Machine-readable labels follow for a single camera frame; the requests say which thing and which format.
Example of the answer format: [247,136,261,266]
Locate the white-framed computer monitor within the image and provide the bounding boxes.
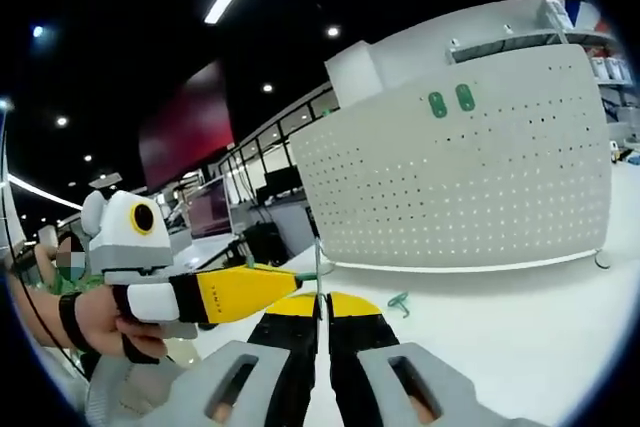
[183,175,235,241]

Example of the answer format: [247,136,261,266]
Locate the dark red wall panel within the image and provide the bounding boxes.
[137,59,236,194]

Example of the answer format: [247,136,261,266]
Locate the black computer monitor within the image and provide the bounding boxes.
[262,166,304,198]

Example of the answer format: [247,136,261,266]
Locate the row of white storage bins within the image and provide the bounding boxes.
[589,56,632,84]

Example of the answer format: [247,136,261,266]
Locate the grey metal storage shelf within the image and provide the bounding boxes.
[445,0,621,66]

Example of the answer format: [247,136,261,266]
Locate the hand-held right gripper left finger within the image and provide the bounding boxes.
[144,292,322,427]

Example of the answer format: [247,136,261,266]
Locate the person's left hand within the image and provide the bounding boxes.
[58,286,169,364]

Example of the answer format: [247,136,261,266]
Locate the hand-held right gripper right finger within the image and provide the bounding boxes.
[326,291,531,427]

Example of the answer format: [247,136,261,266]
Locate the green hook assembly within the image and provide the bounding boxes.
[454,82,475,112]
[294,235,324,311]
[426,91,446,119]
[387,291,414,322]

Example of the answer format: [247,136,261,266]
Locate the white perforated mounting plate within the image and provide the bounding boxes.
[288,43,615,273]

